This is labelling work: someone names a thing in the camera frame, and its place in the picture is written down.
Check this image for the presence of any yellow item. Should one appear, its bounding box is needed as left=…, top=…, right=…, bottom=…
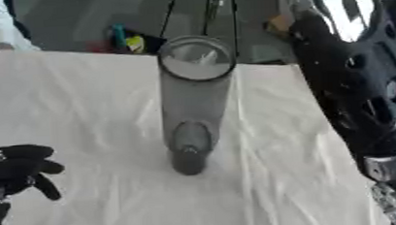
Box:
left=124, top=34, right=148, bottom=55

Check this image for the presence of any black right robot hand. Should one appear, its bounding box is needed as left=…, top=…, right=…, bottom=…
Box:
left=287, top=0, right=396, bottom=163

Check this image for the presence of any black bag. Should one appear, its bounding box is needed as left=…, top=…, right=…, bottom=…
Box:
left=101, top=20, right=170, bottom=57

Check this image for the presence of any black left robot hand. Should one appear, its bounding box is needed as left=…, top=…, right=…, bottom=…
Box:
left=0, top=142, right=69, bottom=205

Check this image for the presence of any tall grey glass vase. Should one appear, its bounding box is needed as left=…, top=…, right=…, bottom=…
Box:
left=154, top=32, right=246, bottom=178

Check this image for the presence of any tan object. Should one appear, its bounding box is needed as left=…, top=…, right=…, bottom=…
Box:
left=262, top=13, right=296, bottom=35

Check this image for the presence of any black tripod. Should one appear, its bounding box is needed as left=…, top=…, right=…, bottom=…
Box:
left=156, top=0, right=243, bottom=68

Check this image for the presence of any teal item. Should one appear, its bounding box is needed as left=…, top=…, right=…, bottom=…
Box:
left=110, top=22, right=128, bottom=49

